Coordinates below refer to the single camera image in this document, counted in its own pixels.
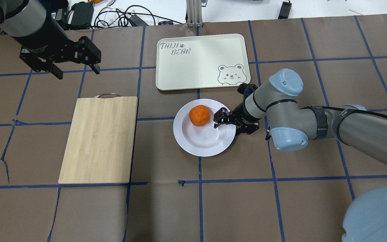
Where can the orange fruit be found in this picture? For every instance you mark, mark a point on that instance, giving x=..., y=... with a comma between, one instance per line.
x=199, y=115

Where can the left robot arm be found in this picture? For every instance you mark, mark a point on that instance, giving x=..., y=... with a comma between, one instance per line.
x=44, y=42

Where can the black power adapter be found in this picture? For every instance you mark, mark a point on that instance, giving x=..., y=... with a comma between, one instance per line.
x=82, y=13

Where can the aluminium frame post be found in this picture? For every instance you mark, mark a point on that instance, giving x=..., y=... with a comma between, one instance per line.
x=194, y=13

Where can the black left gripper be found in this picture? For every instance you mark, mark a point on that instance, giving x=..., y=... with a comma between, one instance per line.
x=41, y=40

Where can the white ribbed plate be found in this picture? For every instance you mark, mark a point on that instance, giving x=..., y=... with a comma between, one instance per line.
x=204, y=141

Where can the pale green bear tray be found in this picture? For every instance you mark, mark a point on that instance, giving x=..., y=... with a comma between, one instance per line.
x=199, y=62

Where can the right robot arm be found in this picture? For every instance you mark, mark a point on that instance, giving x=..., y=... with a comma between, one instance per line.
x=291, y=128

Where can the bamboo cutting board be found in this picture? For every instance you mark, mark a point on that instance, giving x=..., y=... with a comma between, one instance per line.
x=99, y=148

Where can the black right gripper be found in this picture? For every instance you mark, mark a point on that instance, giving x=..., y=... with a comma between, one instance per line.
x=246, y=115

